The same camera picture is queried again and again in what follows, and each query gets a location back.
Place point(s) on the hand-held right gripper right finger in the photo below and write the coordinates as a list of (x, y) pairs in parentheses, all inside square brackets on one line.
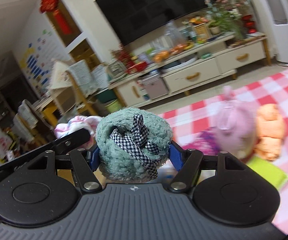
[(177, 156)]

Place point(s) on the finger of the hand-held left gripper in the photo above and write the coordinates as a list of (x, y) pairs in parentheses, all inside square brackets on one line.
[(46, 150)]

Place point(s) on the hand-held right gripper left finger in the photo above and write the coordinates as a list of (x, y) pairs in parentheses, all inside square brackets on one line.
[(95, 158)]

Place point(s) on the purple knit cloth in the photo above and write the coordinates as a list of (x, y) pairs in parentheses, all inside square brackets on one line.
[(201, 142)]

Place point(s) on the pink white soft cloth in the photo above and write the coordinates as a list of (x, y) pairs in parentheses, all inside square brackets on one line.
[(76, 125)]

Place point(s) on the orange towel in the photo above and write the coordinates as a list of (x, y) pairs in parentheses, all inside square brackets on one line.
[(269, 130)]

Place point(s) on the green plastic bucket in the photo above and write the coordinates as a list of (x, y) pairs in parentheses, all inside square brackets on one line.
[(111, 105)]

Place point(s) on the dark storage shelf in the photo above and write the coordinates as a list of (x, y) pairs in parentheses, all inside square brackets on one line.
[(6, 110)]

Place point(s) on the pink plush hat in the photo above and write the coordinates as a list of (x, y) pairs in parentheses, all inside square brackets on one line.
[(234, 130)]

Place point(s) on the silver metal case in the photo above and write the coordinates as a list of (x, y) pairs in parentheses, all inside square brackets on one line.
[(156, 88)]

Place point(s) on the wooden chair with lace cover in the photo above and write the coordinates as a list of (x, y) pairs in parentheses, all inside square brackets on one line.
[(78, 80)]

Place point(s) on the cream television cabinet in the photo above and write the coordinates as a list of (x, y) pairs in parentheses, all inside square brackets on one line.
[(191, 76)]

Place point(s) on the lime green flat pad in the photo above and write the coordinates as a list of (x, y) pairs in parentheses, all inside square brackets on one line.
[(269, 172)]

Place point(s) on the bag of oranges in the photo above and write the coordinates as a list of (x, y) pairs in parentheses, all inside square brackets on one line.
[(162, 55)]

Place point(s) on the pink checked tablecloth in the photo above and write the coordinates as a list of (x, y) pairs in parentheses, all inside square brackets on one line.
[(259, 87)]

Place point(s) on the green potted plant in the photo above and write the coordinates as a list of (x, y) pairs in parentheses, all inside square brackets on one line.
[(224, 23)]

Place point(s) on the black flat television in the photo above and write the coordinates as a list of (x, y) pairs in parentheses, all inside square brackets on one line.
[(154, 7)]

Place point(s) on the red ornament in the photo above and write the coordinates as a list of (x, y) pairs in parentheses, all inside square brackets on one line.
[(249, 23)]

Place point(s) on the pink flower bouquet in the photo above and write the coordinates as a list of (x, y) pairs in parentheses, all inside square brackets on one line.
[(230, 1)]

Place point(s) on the white standing air conditioner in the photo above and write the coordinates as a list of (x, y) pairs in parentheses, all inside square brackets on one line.
[(284, 30)]

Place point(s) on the colourful wall sticker chart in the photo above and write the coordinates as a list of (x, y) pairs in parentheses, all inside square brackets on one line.
[(37, 62)]

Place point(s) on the wooden picture frame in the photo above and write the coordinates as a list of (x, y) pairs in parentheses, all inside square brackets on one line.
[(202, 32)]

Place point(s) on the red knot wall decoration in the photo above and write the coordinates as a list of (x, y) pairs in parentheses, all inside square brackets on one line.
[(55, 7)]

